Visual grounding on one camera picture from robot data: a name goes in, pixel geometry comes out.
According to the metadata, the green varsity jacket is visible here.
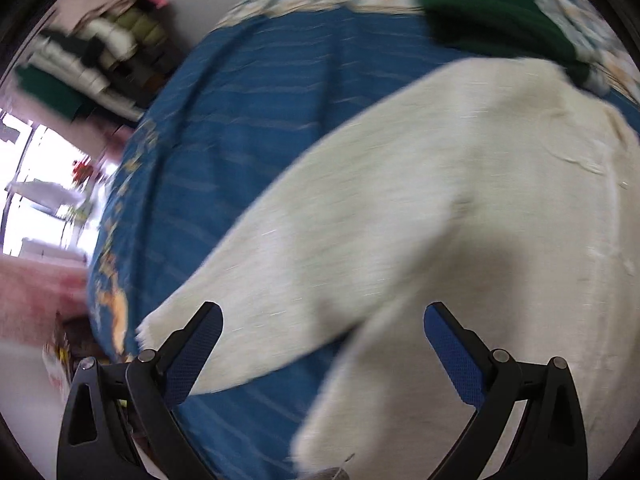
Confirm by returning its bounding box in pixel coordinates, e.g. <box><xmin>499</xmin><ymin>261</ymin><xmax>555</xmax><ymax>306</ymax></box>
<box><xmin>419</xmin><ymin>0</ymin><xmax>601</xmax><ymax>89</ymax></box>

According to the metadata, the dark box on floor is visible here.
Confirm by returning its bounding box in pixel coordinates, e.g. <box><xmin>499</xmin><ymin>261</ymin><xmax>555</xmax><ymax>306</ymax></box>
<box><xmin>42</xmin><ymin>313</ymin><xmax>110</xmax><ymax>404</ymax></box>

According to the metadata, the pink curtain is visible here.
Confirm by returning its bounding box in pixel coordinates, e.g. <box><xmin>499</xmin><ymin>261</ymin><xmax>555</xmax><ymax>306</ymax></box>
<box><xmin>1</xmin><ymin>255</ymin><xmax>88</xmax><ymax>347</ymax></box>

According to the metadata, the white fluffy sweater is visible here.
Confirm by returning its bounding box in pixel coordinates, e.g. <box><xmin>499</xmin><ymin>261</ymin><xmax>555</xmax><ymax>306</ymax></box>
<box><xmin>138</xmin><ymin>58</ymin><xmax>639</xmax><ymax>479</ymax></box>

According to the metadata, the open shelf with folded clothes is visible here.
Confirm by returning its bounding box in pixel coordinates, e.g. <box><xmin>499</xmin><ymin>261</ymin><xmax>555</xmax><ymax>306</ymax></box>
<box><xmin>13</xmin><ymin>0</ymin><xmax>182</xmax><ymax>127</ymax></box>

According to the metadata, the blue striped bedspread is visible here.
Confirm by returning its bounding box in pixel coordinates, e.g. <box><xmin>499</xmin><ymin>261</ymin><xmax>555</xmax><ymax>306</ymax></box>
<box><xmin>86</xmin><ymin>6</ymin><xmax>640</xmax><ymax>480</ymax></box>

